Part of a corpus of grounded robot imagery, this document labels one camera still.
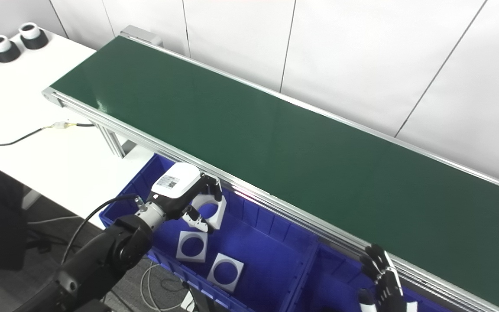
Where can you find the white square part with hole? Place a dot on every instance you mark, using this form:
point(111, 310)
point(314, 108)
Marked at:
point(232, 286)
point(220, 214)
point(180, 258)

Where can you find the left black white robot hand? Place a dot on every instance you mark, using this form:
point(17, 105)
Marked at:
point(178, 182)

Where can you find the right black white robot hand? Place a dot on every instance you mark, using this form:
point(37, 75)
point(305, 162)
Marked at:
point(388, 290)

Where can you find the black white round part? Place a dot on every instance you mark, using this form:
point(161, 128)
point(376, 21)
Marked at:
point(35, 41)
point(4, 54)

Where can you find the aluminium conveyor support leg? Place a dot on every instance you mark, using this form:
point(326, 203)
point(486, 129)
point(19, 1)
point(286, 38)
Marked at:
point(115, 143)

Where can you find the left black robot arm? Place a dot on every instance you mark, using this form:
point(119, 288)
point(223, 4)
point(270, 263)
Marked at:
point(102, 255)

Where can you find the grey conveyor end housing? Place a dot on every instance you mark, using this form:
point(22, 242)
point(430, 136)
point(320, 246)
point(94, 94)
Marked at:
point(141, 34)

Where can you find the green conveyor belt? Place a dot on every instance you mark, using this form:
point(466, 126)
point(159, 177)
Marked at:
point(275, 143)

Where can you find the blue plastic bin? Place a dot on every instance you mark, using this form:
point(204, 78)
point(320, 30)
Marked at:
point(332, 286)
point(267, 260)

